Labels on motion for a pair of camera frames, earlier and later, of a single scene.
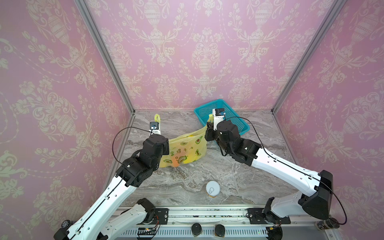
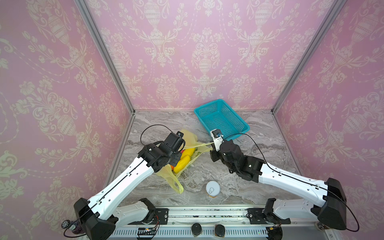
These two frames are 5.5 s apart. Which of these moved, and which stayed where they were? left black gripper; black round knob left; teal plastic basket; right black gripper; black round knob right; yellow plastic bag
Moved: right black gripper; yellow plastic bag; left black gripper
Stayed: black round knob right; black round knob left; teal plastic basket
